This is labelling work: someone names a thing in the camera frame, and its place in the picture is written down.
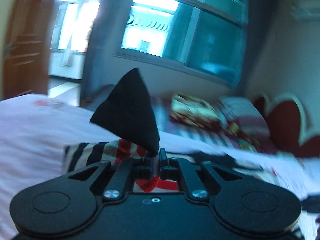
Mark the striped cat sweater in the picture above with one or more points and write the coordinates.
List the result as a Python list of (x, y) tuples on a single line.
[(128, 114)]

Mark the red heart-shaped headboard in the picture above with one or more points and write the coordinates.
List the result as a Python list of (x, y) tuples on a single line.
[(287, 121)]

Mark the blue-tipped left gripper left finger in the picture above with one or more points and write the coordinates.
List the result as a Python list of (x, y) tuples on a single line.
[(113, 182)]

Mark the striped pillow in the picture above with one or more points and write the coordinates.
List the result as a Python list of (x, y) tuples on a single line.
[(240, 111)]

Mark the red patterned cloth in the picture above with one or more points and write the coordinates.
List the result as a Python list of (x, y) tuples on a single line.
[(245, 141)]

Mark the brown wooden door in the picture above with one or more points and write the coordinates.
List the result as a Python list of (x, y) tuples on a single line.
[(26, 70)]

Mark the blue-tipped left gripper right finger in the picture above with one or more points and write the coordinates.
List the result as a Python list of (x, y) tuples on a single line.
[(199, 175)]

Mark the blue-grey right curtain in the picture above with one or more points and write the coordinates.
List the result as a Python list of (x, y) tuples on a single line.
[(260, 14)]

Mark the blue-grey left curtain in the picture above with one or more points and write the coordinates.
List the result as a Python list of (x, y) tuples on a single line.
[(98, 50)]

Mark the sliding glass window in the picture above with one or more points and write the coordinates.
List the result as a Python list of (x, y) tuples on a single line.
[(201, 37)]

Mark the folded cartoon blanket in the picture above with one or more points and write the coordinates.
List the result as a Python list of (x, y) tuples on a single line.
[(195, 112)]

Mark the blue-grey curtain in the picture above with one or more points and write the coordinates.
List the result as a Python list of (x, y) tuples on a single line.
[(98, 50), (260, 14)]

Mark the white sheer curtain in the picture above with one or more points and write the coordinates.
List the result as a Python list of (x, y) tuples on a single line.
[(68, 42)]

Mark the metal door handle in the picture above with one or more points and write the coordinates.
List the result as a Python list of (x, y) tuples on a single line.
[(8, 48)]

